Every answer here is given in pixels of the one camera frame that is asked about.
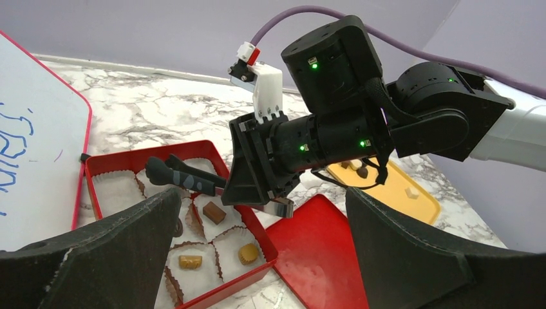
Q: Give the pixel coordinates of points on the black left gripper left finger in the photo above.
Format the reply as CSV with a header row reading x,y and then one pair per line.
x,y
115,262

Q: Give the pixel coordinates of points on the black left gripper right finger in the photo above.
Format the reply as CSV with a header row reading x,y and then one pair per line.
x,y
405,263

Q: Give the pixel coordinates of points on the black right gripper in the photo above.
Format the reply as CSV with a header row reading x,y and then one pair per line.
x,y
339,76

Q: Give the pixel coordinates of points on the gold round peanut cup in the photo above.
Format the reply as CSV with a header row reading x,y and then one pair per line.
x,y
248,254

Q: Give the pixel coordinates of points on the caramel ridged chocolate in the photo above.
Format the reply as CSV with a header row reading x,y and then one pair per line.
x,y
190,262

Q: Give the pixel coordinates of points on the milk chocolate rectangle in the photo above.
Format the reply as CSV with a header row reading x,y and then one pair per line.
x,y
214,213

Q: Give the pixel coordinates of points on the red chocolate box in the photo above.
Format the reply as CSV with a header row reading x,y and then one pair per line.
x,y
221,273

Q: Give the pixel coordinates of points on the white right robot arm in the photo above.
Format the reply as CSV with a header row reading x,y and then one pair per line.
x,y
440,106

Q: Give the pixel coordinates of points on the white chocolate block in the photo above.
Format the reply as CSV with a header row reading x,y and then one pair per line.
x,y
412,193

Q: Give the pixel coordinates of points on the dark swirl round chocolate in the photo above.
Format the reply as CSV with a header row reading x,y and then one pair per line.
x,y
362,172

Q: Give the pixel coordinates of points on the red box lid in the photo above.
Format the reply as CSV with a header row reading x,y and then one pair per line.
x,y
316,256

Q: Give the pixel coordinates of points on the white paper cup liner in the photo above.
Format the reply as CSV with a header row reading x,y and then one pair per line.
x,y
116,191

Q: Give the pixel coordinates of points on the yellow plastic tray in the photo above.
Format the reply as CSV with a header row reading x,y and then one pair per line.
x,y
400,191

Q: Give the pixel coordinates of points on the pink framed whiteboard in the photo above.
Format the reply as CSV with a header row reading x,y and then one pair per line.
x,y
45,126

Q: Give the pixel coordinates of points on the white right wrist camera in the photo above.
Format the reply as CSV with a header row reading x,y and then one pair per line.
x,y
262,80

